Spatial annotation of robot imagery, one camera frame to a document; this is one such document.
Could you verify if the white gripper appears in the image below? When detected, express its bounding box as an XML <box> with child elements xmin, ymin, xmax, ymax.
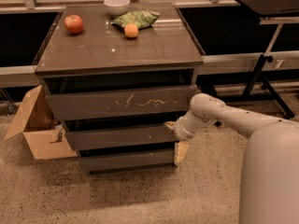
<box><xmin>164</xmin><ymin>117</ymin><xmax>195</xmax><ymax>166</ymax></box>

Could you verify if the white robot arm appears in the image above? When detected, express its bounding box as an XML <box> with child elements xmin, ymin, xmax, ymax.
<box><xmin>164</xmin><ymin>93</ymin><xmax>299</xmax><ymax>224</ymax></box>

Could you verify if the open cardboard box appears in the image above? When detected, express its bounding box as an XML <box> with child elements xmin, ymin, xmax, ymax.
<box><xmin>5</xmin><ymin>85</ymin><xmax>77</xmax><ymax>160</ymax></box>

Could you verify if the grey drawer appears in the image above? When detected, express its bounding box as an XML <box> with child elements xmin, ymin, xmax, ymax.
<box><xmin>79</xmin><ymin>148</ymin><xmax>174</xmax><ymax>172</ymax></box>
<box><xmin>65</xmin><ymin>124</ymin><xmax>178</xmax><ymax>150</ymax></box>
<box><xmin>46</xmin><ymin>85</ymin><xmax>196</xmax><ymax>120</ymax></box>

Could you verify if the white bowl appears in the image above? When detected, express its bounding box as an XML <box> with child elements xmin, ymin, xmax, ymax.
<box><xmin>104</xmin><ymin>0</ymin><xmax>130</xmax><ymax>17</ymax></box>

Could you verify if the orange fruit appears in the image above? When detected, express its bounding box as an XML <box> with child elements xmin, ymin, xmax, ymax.
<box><xmin>124</xmin><ymin>23</ymin><xmax>139</xmax><ymax>38</ymax></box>

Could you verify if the green chip bag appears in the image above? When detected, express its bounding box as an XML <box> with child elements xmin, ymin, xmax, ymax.
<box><xmin>111</xmin><ymin>9</ymin><xmax>160</xmax><ymax>29</ymax></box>

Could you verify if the grey drawer cabinet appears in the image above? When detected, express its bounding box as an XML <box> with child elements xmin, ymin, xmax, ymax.
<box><xmin>36</xmin><ymin>3</ymin><xmax>202</xmax><ymax>161</ymax></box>

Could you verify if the grey bottom drawer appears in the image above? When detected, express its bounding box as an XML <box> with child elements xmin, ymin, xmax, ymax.
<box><xmin>79</xmin><ymin>148</ymin><xmax>174</xmax><ymax>172</ymax></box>

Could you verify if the grey top drawer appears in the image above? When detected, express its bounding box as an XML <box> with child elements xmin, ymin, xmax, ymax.
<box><xmin>46</xmin><ymin>85</ymin><xmax>196</xmax><ymax>120</ymax></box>

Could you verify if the black side table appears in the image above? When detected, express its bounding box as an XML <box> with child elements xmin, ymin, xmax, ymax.
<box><xmin>199</xmin><ymin>0</ymin><xmax>299</xmax><ymax>119</ymax></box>

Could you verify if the red apple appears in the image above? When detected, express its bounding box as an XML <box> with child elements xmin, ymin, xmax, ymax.
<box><xmin>64</xmin><ymin>15</ymin><xmax>84</xmax><ymax>35</ymax></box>

